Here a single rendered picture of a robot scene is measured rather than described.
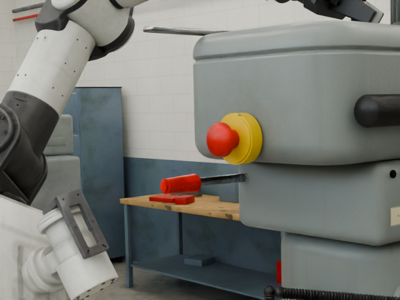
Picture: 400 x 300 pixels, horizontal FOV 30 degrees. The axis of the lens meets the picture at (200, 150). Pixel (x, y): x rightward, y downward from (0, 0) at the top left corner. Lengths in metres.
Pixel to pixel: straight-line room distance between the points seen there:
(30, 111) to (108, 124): 7.24
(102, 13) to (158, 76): 6.95
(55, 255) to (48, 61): 0.34
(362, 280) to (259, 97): 0.27
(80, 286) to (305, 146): 0.33
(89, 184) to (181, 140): 1.17
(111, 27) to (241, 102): 0.40
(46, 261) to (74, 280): 0.06
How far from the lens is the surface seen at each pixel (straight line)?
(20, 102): 1.16
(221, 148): 0.84
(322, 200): 0.93
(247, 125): 0.85
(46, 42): 1.20
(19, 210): 1.07
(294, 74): 0.82
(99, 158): 8.33
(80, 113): 8.19
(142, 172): 8.43
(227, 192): 6.92
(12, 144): 1.08
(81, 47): 1.21
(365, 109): 0.80
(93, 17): 1.21
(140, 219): 8.54
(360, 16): 1.03
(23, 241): 1.05
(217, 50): 0.91
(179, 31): 0.94
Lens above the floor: 1.80
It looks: 4 degrees down
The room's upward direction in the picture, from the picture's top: 1 degrees counter-clockwise
